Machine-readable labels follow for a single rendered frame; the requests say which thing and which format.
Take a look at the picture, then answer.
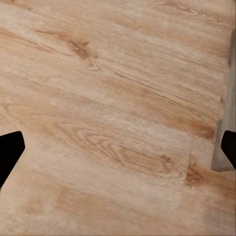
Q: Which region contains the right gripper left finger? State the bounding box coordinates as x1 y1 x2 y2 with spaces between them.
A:
0 131 25 189

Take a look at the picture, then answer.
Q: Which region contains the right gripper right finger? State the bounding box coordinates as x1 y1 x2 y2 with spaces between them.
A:
221 131 236 169

